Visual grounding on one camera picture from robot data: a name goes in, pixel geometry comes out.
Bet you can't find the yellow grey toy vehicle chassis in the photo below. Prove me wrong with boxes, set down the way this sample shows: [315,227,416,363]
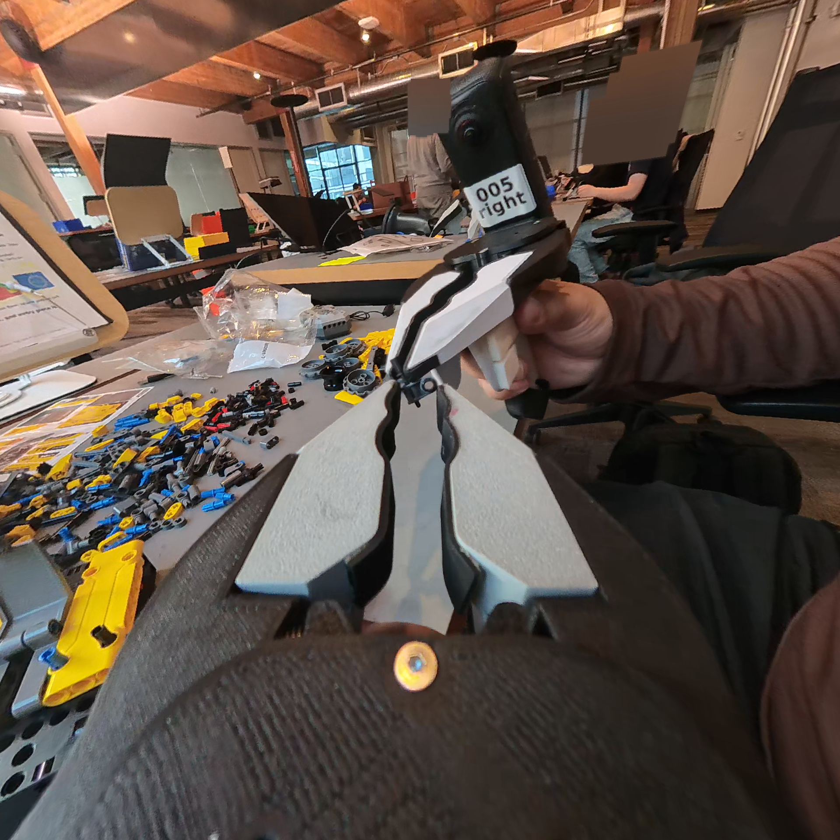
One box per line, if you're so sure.
[357,328,398,378]

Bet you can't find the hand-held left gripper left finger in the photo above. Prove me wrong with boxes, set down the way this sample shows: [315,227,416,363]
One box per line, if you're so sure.
[234,381,403,611]

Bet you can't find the white stand base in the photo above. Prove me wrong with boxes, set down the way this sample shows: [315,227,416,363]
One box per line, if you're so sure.
[0,369,99,421]

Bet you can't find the grey desk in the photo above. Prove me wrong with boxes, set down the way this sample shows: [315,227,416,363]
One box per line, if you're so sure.
[0,305,526,637]

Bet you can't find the black computer monitor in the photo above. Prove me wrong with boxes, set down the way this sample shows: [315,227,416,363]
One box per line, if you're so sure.
[249,192,362,252]

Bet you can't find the black office chair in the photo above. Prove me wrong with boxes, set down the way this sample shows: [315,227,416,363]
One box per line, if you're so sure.
[591,128,716,277]
[525,66,840,447]

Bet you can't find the bright window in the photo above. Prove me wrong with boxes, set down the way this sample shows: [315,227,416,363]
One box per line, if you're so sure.
[303,143,376,198]

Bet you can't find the person's black trousers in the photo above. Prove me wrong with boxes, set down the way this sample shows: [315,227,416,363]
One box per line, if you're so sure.
[577,479,840,723]

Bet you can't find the flat clear plastic bag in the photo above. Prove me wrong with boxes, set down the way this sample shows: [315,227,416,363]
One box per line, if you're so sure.
[128,341,231,382]

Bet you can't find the person's right hand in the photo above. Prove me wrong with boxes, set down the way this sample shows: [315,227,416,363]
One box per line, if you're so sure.
[478,279,616,401]

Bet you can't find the small clear parts bag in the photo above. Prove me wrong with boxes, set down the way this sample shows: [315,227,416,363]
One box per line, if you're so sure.
[210,269,317,375]

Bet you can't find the pile of small building pieces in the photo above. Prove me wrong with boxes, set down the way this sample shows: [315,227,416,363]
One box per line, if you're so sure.
[0,377,306,552]

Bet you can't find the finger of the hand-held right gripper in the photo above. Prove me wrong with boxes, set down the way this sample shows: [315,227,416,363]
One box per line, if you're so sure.
[388,268,472,380]
[400,251,534,388]

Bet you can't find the grey motor block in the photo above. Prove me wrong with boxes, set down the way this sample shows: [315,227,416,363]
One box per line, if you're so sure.
[298,305,352,339]

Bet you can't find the person's right forearm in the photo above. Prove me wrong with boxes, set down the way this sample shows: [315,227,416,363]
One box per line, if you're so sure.
[591,236,840,403]

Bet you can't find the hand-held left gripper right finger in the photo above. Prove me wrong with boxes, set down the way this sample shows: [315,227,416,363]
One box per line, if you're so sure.
[436,384,601,627]

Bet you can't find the black block with yellow beams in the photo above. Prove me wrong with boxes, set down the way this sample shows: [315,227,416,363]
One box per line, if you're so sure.
[0,538,145,815]

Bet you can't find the loose white papers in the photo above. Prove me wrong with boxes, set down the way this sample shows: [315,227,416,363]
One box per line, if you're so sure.
[341,234,455,258]

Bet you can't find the long wood edged table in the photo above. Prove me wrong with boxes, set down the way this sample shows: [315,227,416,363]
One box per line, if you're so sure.
[246,197,592,308]

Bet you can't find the yellow printed picture sheet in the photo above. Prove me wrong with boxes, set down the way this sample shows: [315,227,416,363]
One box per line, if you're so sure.
[0,387,155,473]

